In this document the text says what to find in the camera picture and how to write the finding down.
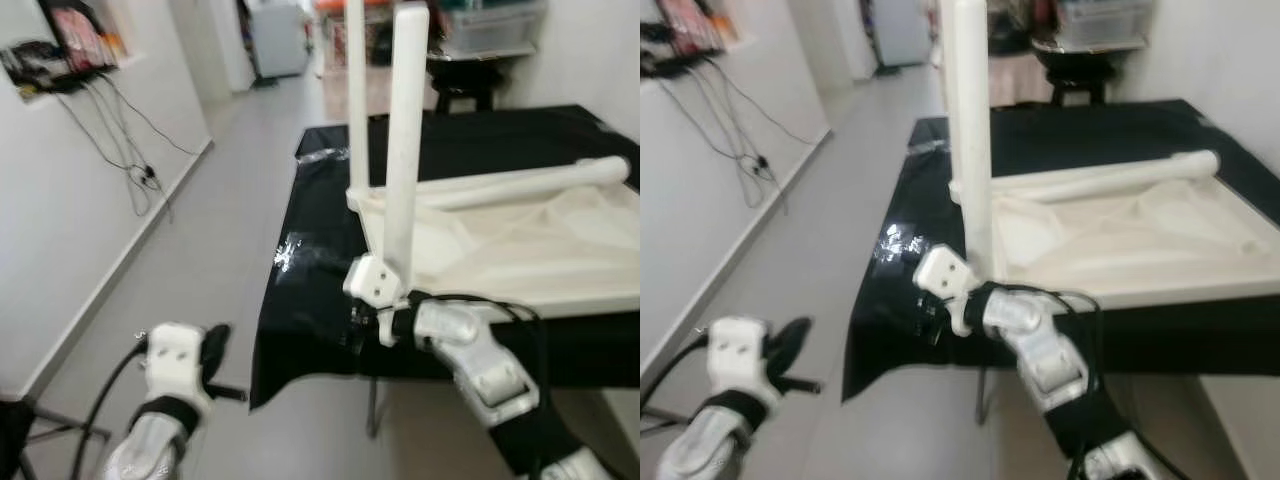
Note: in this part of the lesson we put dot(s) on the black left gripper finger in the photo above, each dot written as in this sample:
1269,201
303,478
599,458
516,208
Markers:
218,352
790,345

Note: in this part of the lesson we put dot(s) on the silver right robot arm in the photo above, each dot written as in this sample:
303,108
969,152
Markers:
480,360
1045,350

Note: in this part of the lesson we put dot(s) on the white plastic children table top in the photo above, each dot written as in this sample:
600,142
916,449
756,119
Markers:
1130,250
540,260

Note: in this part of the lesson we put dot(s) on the crumpled clear plastic sheet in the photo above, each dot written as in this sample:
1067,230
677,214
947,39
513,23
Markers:
903,245
300,253

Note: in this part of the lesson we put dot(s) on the black tablecloth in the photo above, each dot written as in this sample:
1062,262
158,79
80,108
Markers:
480,135
1080,130

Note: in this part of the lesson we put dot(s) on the beige table cover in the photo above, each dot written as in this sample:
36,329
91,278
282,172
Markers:
1020,78

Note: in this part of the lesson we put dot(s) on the black stool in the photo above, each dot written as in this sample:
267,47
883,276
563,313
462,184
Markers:
465,88
1075,82

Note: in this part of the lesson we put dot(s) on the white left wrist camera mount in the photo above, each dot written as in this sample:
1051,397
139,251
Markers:
740,355
175,360

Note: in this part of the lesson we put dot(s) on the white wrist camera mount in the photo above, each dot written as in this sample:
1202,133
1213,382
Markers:
740,355
945,272
372,280
175,360

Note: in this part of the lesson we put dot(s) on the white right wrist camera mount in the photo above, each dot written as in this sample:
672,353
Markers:
945,272
372,280

